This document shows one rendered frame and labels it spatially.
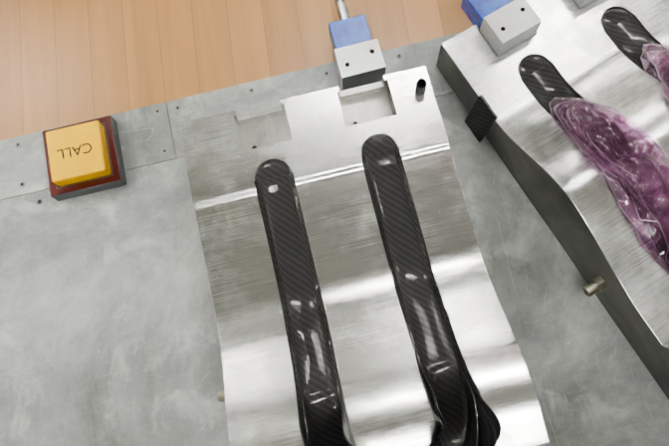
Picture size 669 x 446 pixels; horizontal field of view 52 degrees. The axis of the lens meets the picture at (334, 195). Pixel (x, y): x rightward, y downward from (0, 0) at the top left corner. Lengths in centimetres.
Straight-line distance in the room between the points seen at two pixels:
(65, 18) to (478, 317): 60
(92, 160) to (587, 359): 57
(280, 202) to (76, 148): 25
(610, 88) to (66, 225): 61
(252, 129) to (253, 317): 20
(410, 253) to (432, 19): 31
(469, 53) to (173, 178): 36
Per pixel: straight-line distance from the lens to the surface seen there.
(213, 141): 70
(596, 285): 74
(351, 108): 73
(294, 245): 67
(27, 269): 83
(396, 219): 68
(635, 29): 84
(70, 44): 90
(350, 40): 79
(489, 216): 77
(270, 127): 73
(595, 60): 80
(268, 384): 63
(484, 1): 79
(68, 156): 80
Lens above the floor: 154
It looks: 75 degrees down
